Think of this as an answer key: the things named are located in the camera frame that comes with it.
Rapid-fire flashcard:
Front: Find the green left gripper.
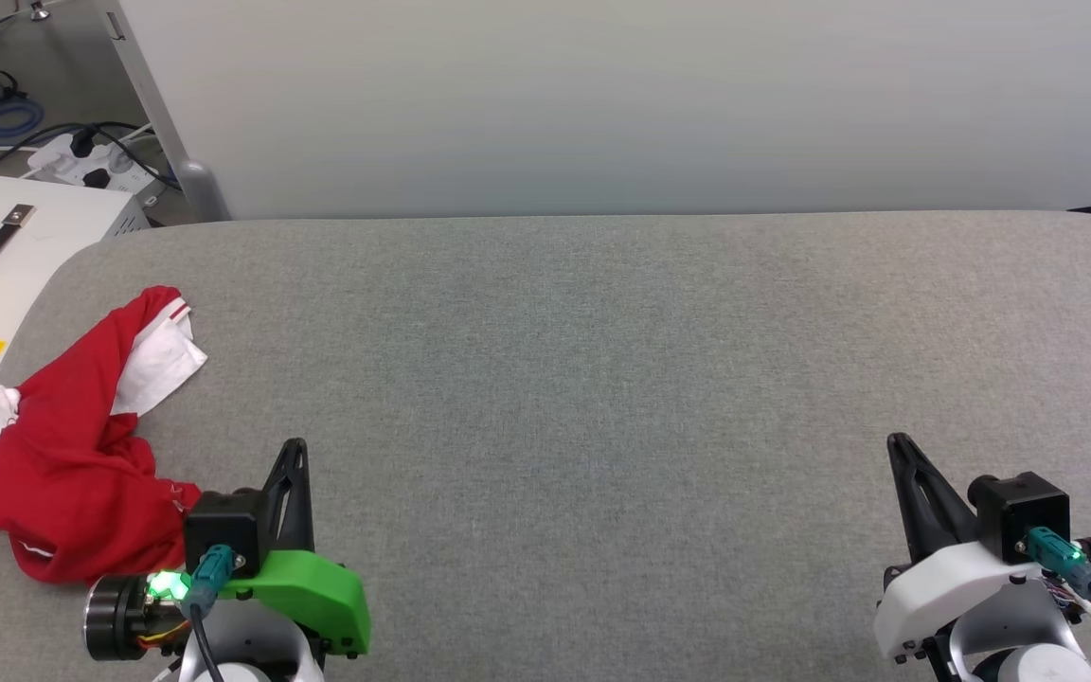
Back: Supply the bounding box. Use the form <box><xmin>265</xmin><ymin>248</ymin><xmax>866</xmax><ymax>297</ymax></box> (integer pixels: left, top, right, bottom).
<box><xmin>220</xmin><ymin>438</ymin><xmax>372</xmax><ymax>658</ymax></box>

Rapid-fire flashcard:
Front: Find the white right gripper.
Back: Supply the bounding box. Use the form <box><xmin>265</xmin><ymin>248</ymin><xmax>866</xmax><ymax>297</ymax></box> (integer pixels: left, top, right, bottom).
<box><xmin>873</xmin><ymin>433</ymin><xmax>1077</xmax><ymax>666</ymax></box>

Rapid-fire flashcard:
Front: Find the red white basketball jersey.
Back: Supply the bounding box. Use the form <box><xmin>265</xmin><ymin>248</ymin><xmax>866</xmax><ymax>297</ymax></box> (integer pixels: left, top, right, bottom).
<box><xmin>0</xmin><ymin>285</ymin><xmax>208</xmax><ymax>584</ymax></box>

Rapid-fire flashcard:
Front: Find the grey metal partition foot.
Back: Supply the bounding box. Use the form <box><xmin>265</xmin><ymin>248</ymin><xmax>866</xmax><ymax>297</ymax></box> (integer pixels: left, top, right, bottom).
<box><xmin>174</xmin><ymin>158</ymin><xmax>231</xmax><ymax>222</ymax></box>

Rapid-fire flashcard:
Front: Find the white power strip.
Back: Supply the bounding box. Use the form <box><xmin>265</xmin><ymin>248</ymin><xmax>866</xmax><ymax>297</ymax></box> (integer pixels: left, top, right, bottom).
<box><xmin>27</xmin><ymin>132</ymin><xmax>168</xmax><ymax>206</ymax></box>

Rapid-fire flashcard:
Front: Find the white partition panel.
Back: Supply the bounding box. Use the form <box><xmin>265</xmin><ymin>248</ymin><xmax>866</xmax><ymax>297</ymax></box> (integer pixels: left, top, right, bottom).
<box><xmin>96</xmin><ymin>0</ymin><xmax>1091</xmax><ymax>222</ymax></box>

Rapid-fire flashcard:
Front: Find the left black cable teal plug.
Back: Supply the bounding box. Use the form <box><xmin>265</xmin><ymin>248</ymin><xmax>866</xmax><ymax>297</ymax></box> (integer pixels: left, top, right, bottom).
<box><xmin>181</xmin><ymin>544</ymin><xmax>245</xmax><ymax>682</ymax></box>

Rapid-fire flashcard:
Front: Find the black cable teal plug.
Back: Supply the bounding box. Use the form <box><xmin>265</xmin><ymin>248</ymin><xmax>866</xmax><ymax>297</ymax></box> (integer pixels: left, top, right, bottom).
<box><xmin>181</xmin><ymin>544</ymin><xmax>245</xmax><ymax>682</ymax></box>
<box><xmin>1019</xmin><ymin>527</ymin><xmax>1091</xmax><ymax>664</ymax></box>

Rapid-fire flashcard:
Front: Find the right black cable teal plug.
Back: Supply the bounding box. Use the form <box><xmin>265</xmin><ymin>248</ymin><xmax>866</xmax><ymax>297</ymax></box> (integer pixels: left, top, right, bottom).
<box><xmin>1019</xmin><ymin>527</ymin><xmax>1091</xmax><ymax>664</ymax></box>

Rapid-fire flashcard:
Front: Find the white equipment box black handle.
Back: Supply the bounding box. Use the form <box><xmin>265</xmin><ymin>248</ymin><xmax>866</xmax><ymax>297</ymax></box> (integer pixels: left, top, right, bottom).
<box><xmin>0</xmin><ymin>172</ymin><xmax>152</xmax><ymax>432</ymax></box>

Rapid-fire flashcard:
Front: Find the blue coiled cable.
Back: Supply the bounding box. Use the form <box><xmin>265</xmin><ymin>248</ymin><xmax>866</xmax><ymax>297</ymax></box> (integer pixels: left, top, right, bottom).
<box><xmin>0</xmin><ymin>93</ymin><xmax>45</xmax><ymax>146</ymax></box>

